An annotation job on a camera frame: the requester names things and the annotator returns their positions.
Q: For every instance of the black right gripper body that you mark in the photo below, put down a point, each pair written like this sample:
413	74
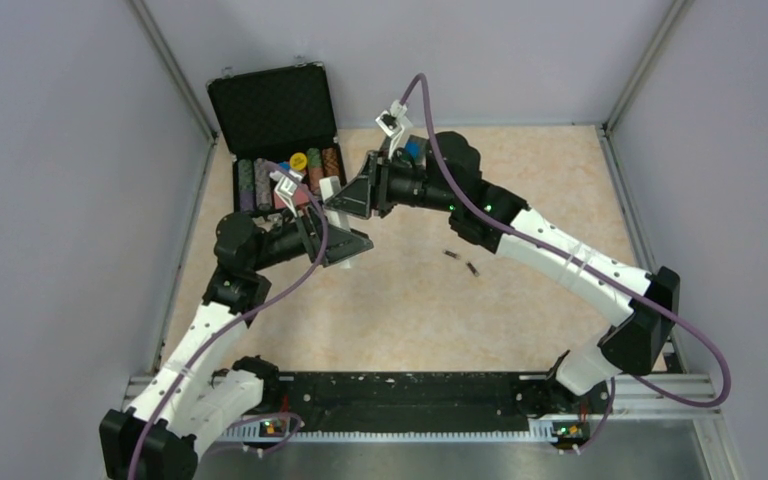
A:
378	187

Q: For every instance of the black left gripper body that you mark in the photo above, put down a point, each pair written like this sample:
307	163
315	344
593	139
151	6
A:
310	232

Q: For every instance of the white remote control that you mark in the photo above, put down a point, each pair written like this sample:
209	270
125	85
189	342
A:
329	186

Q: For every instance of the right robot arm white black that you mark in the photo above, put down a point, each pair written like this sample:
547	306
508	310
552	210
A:
635	302

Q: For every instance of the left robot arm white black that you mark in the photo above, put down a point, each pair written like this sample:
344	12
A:
164	432

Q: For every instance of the grey lego baseplate with bricks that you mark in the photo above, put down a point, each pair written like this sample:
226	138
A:
417	148

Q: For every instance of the yellow poker chip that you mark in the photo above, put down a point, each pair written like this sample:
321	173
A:
298	161

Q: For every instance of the black poker chip case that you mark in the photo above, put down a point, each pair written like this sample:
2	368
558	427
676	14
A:
270	115

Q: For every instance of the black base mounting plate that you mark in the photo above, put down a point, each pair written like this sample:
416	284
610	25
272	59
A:
426	402

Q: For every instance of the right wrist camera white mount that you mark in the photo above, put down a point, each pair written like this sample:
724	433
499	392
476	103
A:
395	124

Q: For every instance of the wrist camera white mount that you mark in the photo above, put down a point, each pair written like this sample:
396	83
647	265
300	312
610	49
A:
286	186
395	124

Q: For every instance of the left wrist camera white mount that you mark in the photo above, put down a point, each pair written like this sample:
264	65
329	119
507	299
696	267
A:
286	186

